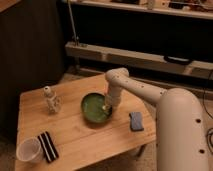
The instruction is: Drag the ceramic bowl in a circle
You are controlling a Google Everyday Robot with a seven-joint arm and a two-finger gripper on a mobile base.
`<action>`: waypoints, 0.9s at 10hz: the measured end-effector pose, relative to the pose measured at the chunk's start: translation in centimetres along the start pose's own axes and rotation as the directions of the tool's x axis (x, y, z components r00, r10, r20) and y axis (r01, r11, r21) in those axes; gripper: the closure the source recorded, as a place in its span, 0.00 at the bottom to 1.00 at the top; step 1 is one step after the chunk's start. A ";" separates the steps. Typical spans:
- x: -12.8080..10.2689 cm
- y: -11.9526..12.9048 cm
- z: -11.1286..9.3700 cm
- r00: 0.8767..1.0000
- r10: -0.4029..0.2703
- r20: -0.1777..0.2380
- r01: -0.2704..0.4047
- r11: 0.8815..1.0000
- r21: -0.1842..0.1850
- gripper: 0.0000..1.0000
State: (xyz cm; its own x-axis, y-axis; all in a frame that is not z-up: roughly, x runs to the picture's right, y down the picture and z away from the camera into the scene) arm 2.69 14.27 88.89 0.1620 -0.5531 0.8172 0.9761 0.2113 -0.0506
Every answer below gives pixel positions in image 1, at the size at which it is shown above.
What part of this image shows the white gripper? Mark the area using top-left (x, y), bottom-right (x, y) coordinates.
top-left (103, 87), bottom-right (121, 111)

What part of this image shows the blue sponge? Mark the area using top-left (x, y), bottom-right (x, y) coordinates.
top-left (129, 112), bottom-right (144, 132)

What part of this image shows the clear plastic cup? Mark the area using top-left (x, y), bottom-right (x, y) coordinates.
top-left (16, 137), bottom-right (43, 163)

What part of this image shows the black object on beam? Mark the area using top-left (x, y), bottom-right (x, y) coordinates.
top-left (164, 56), bottom-right (193, 65)

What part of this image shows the green ceramic bowl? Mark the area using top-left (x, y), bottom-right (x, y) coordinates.
top-left (81, 93), bottom-right (112, 123)

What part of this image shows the white ceramic figurine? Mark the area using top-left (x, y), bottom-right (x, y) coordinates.
top-left (43, 86), bottom-right (61, 114)

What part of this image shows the metal pole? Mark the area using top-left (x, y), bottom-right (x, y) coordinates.
top-left (67, 0), bottom-right (79, 46)

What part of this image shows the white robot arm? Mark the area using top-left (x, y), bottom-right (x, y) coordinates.
top-left (105, 68), bottom-right (210, 171)

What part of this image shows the white wooden shelf beam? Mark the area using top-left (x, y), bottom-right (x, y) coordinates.
top-left (65, 42), bottom-right (213, 78)

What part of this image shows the wooden table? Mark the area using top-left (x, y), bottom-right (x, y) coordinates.
top-left (15, 75), bottom-right (156, 171)

